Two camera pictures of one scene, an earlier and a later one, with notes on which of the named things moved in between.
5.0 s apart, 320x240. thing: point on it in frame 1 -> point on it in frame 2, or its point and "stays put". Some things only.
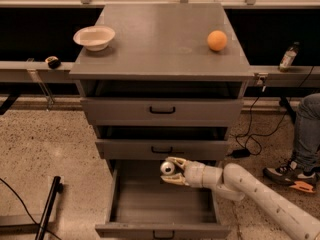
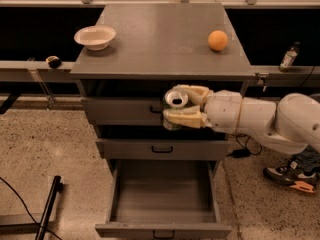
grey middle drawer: (162, 149) stays put
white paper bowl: (94, 38) stays put
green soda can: (167, 168) -> (177, 97)
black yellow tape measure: (53, 62) stays put
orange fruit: (217, 40) stays put
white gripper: (193, 173) -> (222, 111)
